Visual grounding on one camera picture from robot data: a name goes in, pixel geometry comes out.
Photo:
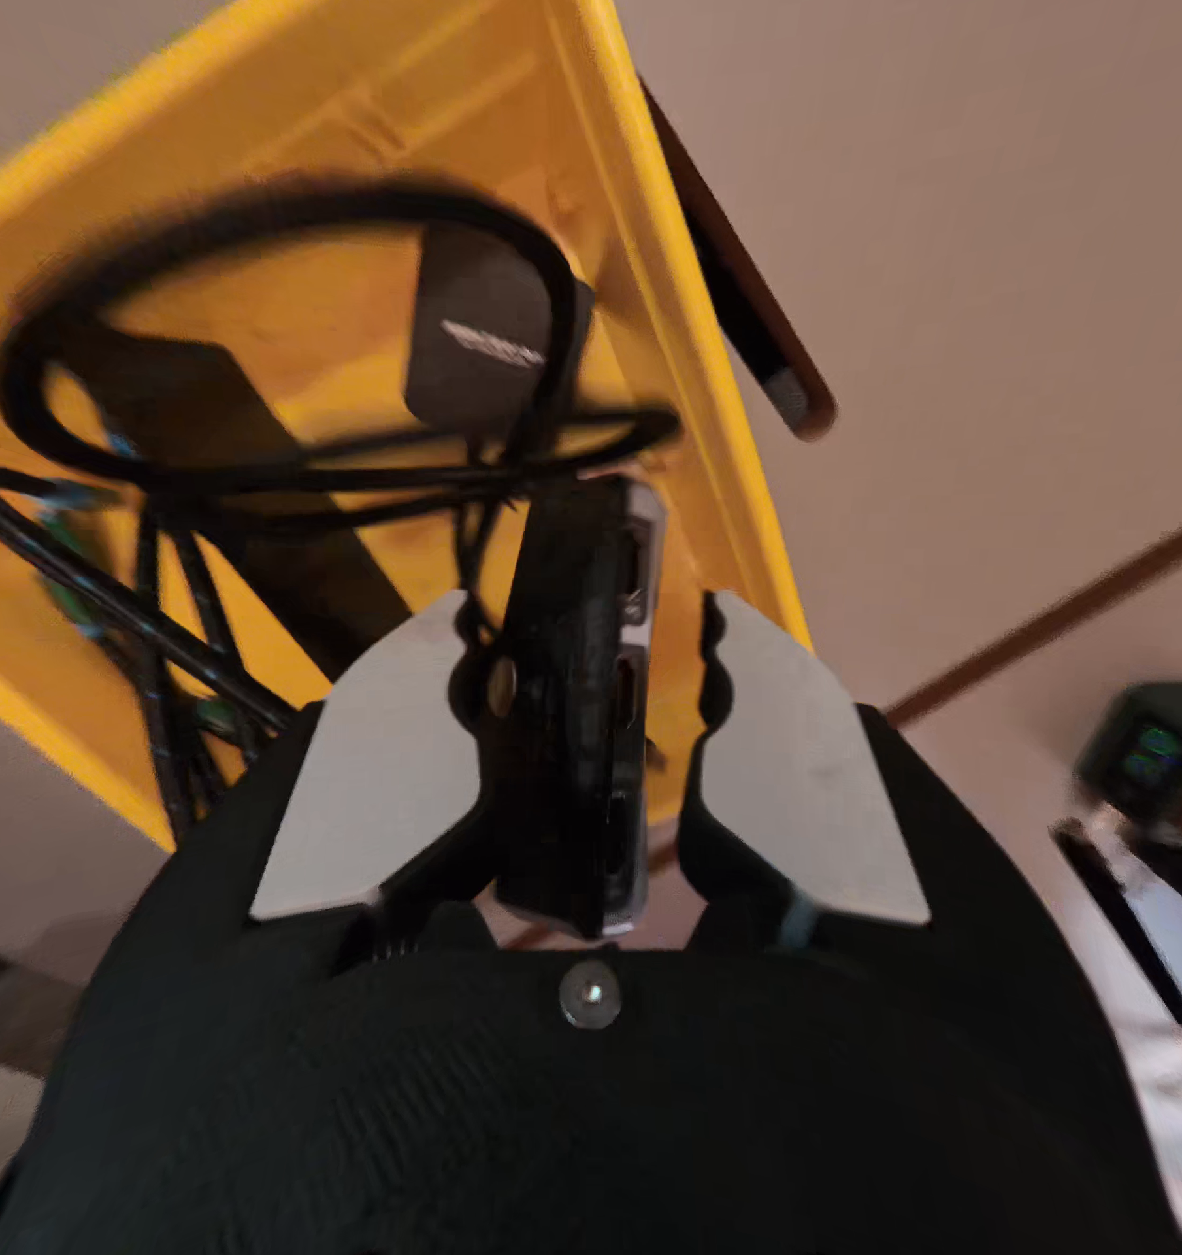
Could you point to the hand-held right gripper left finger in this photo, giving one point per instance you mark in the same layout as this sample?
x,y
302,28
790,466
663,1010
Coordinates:
x,y
375,765

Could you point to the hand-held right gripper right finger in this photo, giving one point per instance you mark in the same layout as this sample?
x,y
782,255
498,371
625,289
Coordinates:
x,y
806,784

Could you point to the black multiport hub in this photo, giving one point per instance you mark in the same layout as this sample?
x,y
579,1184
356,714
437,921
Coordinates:
x,y
561,735

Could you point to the yellow plastic bin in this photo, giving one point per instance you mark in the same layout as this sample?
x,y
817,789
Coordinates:
x,y
356,98

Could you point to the black flat plastic strip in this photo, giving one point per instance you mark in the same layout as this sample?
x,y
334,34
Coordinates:
x,y
218,412

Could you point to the black rounded power adapter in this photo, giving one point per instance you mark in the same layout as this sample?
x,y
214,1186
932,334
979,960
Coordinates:
x,y
482,295

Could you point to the dark brown bar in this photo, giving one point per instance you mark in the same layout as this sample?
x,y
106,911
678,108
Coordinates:
x,y
748,295

